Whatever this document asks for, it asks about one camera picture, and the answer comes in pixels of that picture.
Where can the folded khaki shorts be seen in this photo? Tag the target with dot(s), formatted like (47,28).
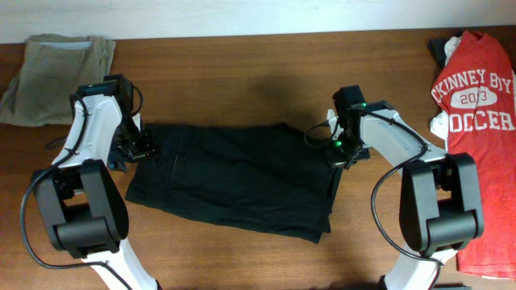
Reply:
(54,67)

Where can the red soccer t-shirt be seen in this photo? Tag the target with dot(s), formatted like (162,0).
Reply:
(476,90)

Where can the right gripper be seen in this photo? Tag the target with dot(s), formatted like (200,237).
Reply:
(334,158)

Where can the dark garment at table corner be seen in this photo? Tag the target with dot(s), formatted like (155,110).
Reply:
(437,50)

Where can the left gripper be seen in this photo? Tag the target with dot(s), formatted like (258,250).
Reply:
(148,148)

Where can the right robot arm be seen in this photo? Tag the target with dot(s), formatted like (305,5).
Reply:
(440,201)

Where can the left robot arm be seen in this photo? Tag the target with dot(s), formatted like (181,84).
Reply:
(83,212)

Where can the black shorts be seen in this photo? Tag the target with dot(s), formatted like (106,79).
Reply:
(261,178)

